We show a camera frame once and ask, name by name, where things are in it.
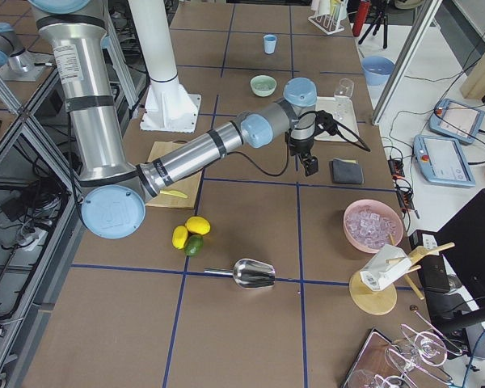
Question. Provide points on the white carton on stand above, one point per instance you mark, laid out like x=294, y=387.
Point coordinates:
x=386, y=266

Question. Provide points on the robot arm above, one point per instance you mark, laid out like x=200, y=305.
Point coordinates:
x=10, y=44
x=116, y=191

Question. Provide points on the green lime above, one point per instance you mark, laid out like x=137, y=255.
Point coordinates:
x=193, y=245

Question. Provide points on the black tripod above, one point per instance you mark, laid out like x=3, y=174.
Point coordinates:
x=380, y=21

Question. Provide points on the wooden stand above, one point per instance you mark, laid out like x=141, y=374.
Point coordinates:
x=383, y=302

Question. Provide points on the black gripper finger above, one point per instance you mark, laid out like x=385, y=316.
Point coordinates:
x=310, y=165

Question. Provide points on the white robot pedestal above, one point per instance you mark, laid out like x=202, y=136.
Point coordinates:
x=168, y=106

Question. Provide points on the aluminium frame post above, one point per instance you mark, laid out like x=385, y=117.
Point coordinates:
x=414, y=39

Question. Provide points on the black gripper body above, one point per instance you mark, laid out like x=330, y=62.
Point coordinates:
x=300, y=148

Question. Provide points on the white wire cup rack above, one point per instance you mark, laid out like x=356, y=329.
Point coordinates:
x=328, y=15

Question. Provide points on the upside down wine glass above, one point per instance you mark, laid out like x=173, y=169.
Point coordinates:
x=420, y=349

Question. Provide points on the cream bear tray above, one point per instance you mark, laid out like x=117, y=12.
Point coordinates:
x=328, y=104

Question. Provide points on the black monitor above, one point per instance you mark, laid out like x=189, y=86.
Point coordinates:
x=466, y=230

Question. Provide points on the grey folded cloth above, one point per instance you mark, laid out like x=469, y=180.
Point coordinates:
x=346, y=172

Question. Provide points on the light blue plastic cup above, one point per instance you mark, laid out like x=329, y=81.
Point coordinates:
x=269, y=41

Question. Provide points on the red bottle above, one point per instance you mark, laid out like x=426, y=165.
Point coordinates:
x=360, y=17

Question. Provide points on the blue teach pendant far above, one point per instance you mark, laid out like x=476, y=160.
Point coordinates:
x=457, y=120

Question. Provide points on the pink bowl with ice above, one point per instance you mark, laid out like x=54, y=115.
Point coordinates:
x=370, y=224

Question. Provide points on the yellow lemon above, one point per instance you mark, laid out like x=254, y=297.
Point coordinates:
x=198, y=225
x=179, y=237

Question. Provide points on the blue teach pendant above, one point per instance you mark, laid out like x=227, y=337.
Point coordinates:
x=457, y=120
x=442, y=161

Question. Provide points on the green bowl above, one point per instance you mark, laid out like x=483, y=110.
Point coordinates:
x=263, y=85

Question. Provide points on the blue bowl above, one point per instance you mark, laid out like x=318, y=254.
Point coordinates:
x=377, y=70

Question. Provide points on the blue teach pendant near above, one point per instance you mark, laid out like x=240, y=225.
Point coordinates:
x=442, y=161

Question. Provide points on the clear wine glass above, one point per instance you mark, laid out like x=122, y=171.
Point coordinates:
x=343, y=94

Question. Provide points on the yellow plastic knife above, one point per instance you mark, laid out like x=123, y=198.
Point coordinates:
x=175, y=193

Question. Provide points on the silver metal ice scoop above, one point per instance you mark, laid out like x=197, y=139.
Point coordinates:
x=248, y=273

